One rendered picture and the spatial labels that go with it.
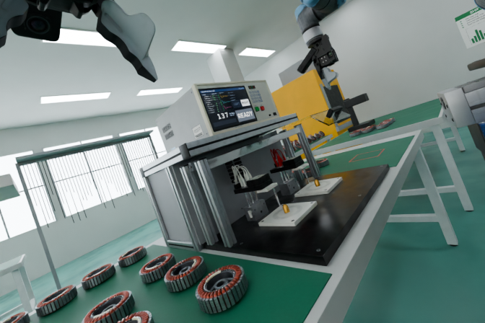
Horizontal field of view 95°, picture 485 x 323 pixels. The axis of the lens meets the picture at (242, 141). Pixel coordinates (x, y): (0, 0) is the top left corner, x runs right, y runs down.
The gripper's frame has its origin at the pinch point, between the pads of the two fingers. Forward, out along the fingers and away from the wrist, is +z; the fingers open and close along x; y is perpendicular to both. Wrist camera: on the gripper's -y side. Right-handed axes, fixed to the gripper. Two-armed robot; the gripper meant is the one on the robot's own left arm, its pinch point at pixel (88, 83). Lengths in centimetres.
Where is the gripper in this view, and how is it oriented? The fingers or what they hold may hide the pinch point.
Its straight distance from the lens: 27.7
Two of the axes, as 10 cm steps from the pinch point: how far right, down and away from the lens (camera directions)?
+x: 5.7, -1.9, 8.0
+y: 7.4, -3.0, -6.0
